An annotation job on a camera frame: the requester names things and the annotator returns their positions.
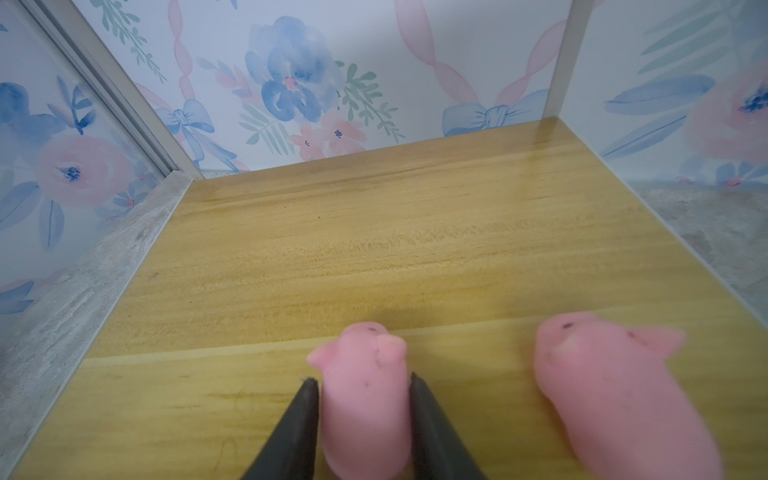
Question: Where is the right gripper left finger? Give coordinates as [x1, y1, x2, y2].
[241, 378, 320, 480]

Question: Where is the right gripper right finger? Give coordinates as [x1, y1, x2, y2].
[409, 373, 487, 480]

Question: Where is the wooden two-tier white-frame shelf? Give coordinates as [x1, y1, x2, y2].
[16, 1, 767, 479]

